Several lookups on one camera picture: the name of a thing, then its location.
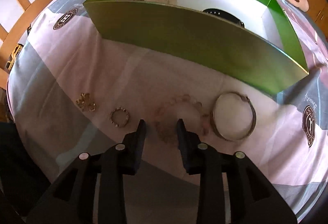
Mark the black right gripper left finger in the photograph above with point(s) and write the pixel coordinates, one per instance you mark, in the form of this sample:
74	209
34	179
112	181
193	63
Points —
122	159

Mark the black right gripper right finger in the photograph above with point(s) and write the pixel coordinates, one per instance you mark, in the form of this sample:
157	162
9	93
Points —
198	158

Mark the thin metal bangle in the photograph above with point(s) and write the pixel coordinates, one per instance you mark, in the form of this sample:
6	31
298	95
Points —
233	117

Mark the gold flower brooch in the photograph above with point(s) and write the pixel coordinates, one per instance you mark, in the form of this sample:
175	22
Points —
84	103

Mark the plaid bed sheet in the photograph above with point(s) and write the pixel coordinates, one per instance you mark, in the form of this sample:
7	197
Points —
65	56

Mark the green open cardboard box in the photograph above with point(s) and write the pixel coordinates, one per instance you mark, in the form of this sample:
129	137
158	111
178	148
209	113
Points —
206	39

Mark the black wristband watch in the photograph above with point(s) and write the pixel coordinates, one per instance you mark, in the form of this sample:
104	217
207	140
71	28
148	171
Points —
225	15

